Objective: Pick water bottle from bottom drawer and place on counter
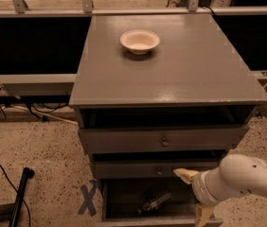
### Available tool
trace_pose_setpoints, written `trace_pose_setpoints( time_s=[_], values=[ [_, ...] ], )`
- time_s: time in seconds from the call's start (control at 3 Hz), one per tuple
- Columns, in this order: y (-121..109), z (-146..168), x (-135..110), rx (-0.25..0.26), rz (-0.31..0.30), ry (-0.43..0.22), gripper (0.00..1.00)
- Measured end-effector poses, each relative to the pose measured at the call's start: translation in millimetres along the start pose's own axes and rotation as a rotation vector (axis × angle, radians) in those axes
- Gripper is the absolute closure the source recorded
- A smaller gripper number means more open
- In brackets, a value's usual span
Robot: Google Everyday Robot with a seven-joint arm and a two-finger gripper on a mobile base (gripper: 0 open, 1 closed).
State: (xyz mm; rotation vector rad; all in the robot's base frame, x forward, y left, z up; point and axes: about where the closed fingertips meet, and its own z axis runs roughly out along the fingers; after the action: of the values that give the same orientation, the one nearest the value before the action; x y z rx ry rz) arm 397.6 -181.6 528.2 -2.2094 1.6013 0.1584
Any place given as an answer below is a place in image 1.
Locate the blue tape X mark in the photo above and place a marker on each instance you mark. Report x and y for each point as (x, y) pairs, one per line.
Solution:
(88, 195)

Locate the black metal stand leg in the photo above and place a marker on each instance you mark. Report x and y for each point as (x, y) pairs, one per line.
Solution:
(12, 211)

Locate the grey metal railing frame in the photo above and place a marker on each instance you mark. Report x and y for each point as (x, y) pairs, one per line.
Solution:
(29, 82)

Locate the clear plastic water bottle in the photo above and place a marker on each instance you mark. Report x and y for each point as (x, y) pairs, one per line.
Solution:
(153, 204)

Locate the grey drawer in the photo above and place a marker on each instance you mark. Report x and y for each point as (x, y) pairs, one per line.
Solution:
(123, 197)
(129, 130)
(152, 164)

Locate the grey bottom drawer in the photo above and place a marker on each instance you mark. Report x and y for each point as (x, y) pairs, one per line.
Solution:
(123, 197)

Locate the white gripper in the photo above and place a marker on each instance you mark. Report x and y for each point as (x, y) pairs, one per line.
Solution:
(199, 186)

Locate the grey wooden drawer cabinet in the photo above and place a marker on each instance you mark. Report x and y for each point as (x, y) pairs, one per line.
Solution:
(229, 61)

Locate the white paper bowl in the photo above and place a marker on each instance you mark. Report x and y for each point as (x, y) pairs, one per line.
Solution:
(139, 41)

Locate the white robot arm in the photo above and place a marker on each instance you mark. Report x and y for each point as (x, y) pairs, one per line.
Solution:
(253, 177)

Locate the grey top drawer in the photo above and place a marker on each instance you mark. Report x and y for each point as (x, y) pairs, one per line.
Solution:
(129, 130)

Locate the grey middle drawer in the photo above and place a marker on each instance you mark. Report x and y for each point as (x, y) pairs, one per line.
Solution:
(152, 164)

